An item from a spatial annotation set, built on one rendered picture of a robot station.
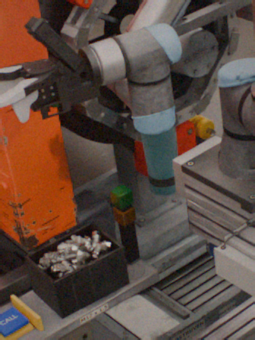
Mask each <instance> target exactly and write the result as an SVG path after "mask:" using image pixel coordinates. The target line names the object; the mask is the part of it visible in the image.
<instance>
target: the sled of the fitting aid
mask: <svg viewBox="0 0 255 340"><path fill-rule="evenodd" d="M205 252H207V250H206V239H205V238H202V237H201V236H199V235H197V234H196V233H194V232H192V231H191V230H190V229H189V230H186V232H185V233H183V234H182V235H179V236H178V237H176V238H175V239H173V240H171V241H169V242H167V243H166V244H163V245H162V246H161V247H159V248H157V249H155V250H154V251H153V252H152V253H149V254H147V255H146V256H144V257H143V258H141V260H142V261H144V262H145V263H147V264H149V265H150V266H151V267H154V268H155V269H157V270H159V277H160V280H161V279H163V278H165V277H166V276H167V275H169V274H171V273H172V272H173V271H175V270H176V269H178V268H180V267H182V266H183V265H185V264H186V263H189V262H190V261H191V260H193V259H195V258H196V257H198V256H199V255H201V254H202V253H205Z"/></svg>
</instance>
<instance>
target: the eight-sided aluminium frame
mask: <svg viewBox="0 0 255 340"><path fill-rule="evenodd" d="M107 1H108V0H93V2H92V3H91V4H90V6H89V8H88V9H85V8H82V7H78V6H76V5H75V6H74V8H73V10H72V12H71V14H70V15H69V17H68V19H67V20H66V21H65V25H64V26H63V28H62V30H61V32H60V33H61V38H62V39H63V40H64V41H65V42H66V43H67V44H68V45H69V46H70V47H71V48H72V49H73V50H74V51H75V52H76V53H77V51H78V49H82V48H85V47H88V46H89V42H88V37H89V35H90V33H91V31H92V29H93V27H94V25H95V23H96V21H97V19H98V17H99V16H100V14H101V13H102V10H103V8H104V7H105V5H106V3H107ZM214 30H215V38H216V40H217V43H218V55H217V59H216V62H215V64H214V65H213V66H212V67H211V69H210V70H209V71H208V72H207V73H206V74H204V75H203V76H201V77H196V78H194V79H193V80H192V82H191V84H190V86H189V88H188V90H187V92H186V93H185V94H184V95H183V96H181V97H179V98H177V99H175V112H176V115H177V116H178V124H180V123H183V122H185V121H186V120H188V119H190V118H192V117H194V116H196V115H199V114H200V113H201V112H204V111H205V110H206V107H207V106H208V105H209V104H210V100H211V98H212V97H213V94H214V92H215V91H216V88H217V87H218V83H219V70H220V69H221V67H222V66H224V65H226V64H228V63H229V62H230V61H231V58H232V56H233V54H234V53H235V52H236V51H237V48H238V45H239V43H240V35H241V33H240V32H239V31H238V17H237V16H236V13H235V11H234V12H232V13H230V14H227V15H225V16H224V17H221V18H219V19H218V20H215V21H214ZM97 99H98V98H95V99H91V100H88V101H86V102H82V103H79V104H76V105H74V106H73V108H74V109H75V110H77V111H78V112H79V113H82V114H84V115H85V116H87V117H89V118H92V119H93V120H94V121H95V120H96V121H99V122H102V123H103V124H106V125H108V126H109V127H111V128H114V129H115V130H118V131H119V132H121V133H123V134H125V135H126V136H128V137H130V138H133V139H135V140H136V141H140V142H141V143H142V139H141V133H140V132H139V131H137V129H136V128H135V126H134V121H132V120H130V119H128V118H126V117H124V116H122V115H119V114H118V113H115V112H114V111H112V110H111V109H108V108H106V107H105V106H103V105H101V104H99V100H97ZM178 124H177V125H178ZM175 126H176V125H175Z"/></svg>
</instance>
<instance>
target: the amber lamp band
mask: <svg viewBox="0 0 255 340"><path fill-rule="evenodd" d="M113 213H114V217H115V221H117V222H118V223H119V224H121V225H123V226H124V227H125V226H127V225H129V224H131V223H133V222H134V221H135V220H136V219H137V215H136V210H135V207H133V206H132V208H130V209H128V210H126V211H124V212H122V211H120V210H118V209H116V208H115V207H114V208H113Z"/></svg>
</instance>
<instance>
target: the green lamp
mask: <svg viewBox="0 0 255 340"><path fill-rule="evenodd" d="M110 194H111V199H112V203H113V205H114V206H116V207H118V208H120V209H124V208H126V207H128V206H130V205H132V203H134V195H133V191H132V190H131V189H130V188H129V187H127V186H125V185H123V184H121V185H119V186H117V187H115V188H113V190H111V191H110Z"/></svg>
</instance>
